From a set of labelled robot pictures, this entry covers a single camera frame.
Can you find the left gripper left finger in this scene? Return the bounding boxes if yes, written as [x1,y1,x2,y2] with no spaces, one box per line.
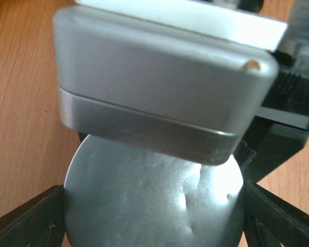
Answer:
[0,185,65,246]

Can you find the white round lid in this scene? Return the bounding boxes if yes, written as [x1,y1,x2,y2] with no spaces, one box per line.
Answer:
[63,136,246,246]

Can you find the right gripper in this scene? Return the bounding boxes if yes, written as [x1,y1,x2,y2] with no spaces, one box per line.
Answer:
[234,1,309,183]

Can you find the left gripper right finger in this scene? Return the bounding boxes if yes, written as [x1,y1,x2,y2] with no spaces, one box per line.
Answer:
[244,180,309,246]

